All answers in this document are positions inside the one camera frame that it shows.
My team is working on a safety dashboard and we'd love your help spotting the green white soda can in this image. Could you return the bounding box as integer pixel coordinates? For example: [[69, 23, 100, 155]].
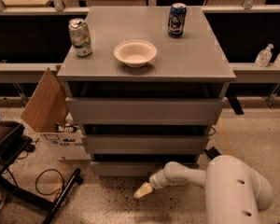
[[68, 18, 92, 57]]

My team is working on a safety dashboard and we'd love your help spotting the blue soda can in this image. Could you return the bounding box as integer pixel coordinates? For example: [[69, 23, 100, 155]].
[[168, 3, 187, 37]]

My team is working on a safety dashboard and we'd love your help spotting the grey middle drawer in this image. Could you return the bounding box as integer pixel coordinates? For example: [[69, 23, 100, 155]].
[[82, 124, 208, 155]]

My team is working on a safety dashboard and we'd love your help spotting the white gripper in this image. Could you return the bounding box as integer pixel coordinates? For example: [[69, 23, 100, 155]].
[[134, 170, 168, 199]]

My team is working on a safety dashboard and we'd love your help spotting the grey top drawer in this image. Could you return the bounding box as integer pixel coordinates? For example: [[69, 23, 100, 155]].
[[66, 81, 222, 125]]

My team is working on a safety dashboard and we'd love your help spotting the open cardboard box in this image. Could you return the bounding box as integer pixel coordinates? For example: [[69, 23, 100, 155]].
[[21, 68, 91, 161]]

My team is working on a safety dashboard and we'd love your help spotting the left sanitizer pump bottle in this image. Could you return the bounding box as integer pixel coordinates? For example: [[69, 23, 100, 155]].
[[255, 44, 273, 67]]

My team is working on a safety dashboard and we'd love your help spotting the grey drawer cabinet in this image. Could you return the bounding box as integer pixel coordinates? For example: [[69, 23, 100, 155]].
[[56, 6, 236, 173]]

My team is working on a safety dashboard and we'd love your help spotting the black power adapter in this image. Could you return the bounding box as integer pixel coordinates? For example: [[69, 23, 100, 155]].
[[204, 147, 221, 160]]

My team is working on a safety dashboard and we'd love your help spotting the black floor cable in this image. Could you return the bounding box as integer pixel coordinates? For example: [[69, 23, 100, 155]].
[[35, 168, 70, 209]]

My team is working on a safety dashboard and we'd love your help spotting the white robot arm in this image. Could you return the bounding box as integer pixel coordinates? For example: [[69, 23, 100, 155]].
[[134, 155, 273, 224]]

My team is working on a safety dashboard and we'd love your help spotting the grey drawer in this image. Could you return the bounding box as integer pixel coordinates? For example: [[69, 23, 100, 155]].
[[91, 154, 199, 176], [66, 81, 222, 125], [82, 124, 208, 155]]

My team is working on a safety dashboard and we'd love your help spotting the grey bottom drawer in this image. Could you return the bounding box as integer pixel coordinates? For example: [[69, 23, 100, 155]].
[[91, 154, 199, 176]]

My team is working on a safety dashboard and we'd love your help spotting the black rolling stand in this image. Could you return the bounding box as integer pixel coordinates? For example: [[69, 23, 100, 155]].
[[0, 108, 84, 224]]

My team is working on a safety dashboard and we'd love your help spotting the beige paper bowl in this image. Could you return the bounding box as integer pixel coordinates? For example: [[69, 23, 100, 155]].
[[114, 40, 157, 68]]

